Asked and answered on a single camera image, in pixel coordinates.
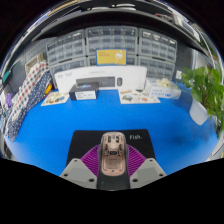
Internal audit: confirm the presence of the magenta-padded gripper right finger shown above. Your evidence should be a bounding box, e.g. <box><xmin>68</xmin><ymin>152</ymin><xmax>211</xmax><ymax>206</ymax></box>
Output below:
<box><xmin>113</xmin><ymin>143</ymin><xmax>167</xmax><ymax>192</ymax></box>

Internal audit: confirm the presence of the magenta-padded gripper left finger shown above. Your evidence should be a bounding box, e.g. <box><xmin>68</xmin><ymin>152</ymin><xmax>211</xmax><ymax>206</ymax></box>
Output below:
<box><xmin>59</xmin><ymin>143</ymin><xmax>114</xmax><ymax>192</ymax></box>

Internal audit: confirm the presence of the black mouse pad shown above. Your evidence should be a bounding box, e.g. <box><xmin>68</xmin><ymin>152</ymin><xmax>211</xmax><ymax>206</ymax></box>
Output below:
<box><xmin>65</xmin><ymin>129</ymin><xmax>156</xmax><ymax>167</ymax></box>

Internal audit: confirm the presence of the colourful sticker sheet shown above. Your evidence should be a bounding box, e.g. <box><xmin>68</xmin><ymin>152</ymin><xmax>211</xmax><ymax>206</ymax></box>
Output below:
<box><xmin>40</xmin><ymin>91</ymin><xmax>70</xmax><ymax>107</ymax></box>
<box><xmin>118</xmin><ymin>88</ymin><xmax>161</xmax><ymax>105</ymax></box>

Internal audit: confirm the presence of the navy polka dot cloth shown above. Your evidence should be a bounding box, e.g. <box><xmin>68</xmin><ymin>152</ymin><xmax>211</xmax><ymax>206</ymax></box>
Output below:
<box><xmin>4</xmin><ymin>71</ymin><xmax>54</xmax><ymax>141</ymax></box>

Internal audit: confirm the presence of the small black box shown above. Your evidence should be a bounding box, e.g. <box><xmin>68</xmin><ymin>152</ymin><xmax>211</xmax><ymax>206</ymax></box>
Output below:
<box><xmin>68</xmin><ymin>82</ymin><xmax>100</xmax><ymax>101</ymax></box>

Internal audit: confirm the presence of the white tissue box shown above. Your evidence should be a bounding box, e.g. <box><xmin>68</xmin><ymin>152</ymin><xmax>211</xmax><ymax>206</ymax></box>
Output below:
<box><xmin>143</xmin><ymin>78</ymin><xmax>182</xmax><ymax>100</ymax></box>

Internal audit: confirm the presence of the white keyboard box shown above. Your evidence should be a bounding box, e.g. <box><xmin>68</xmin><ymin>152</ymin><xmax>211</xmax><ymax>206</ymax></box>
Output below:
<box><xmin>53</xmin><ymin>65</ymin><xmax>148</xmax><ymax>94</ymax></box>

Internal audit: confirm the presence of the red blue checked cloth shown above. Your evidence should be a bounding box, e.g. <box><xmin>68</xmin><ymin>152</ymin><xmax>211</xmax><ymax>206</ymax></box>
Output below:
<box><xmin>9</xmin><ymin>60</ymin><xmax>51</xmax><ymax>118</ymax></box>

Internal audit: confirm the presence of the potted green plant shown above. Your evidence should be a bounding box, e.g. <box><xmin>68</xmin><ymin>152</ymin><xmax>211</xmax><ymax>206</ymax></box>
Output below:
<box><xmin>180</xmin><ymin>66</ymin><xmax>224</xmax><ymax>133</ymax></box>

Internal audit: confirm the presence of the grey drawer cabinet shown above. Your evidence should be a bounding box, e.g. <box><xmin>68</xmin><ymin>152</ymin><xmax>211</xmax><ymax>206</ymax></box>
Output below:
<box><xmin>84</xmin><ymin>25</ymin><xmax>139</xmax><ymax>56</ymax></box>
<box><xmin>137</xmin><ymin>55</ymin><xmax>176</xmax><ymax>81</ymax></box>
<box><xmin>49</xmin><ymin>57</ymin><xmax>88</xmax><ymax>76</ymax></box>
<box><xmin>87</xmin><ymin>54</ymin><xmax>138</xmax><ymax>67</ymax></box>
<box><xmin>45</xmin><ymin>29</ymin><xmax>87</xmax><ymax>64</ymax></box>
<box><xmin>137</xmin><ymin>28</ymin><xmax>178</xmax><ymax>63</ymax></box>

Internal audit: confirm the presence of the white plastic basket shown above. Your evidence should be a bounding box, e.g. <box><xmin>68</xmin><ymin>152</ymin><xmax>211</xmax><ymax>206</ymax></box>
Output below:
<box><xmin>24</xmin><ymin>53</ymin><xmax>46</xmax><ymax>75</ymax></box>

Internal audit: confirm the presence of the yellow and blue box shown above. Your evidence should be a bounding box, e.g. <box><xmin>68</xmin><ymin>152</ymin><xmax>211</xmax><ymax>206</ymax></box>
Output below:
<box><xmin>95</xmin><ymin>48</ymin><xmax>128</xmax><ymax>66</ymax></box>

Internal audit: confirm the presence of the black wall shelf unit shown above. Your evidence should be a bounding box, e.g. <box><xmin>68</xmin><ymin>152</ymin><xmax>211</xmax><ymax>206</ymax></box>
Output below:
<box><xmin>31</xmin><ymin>1</ymin><xmax>218</xmax><ymax>58</ymax></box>

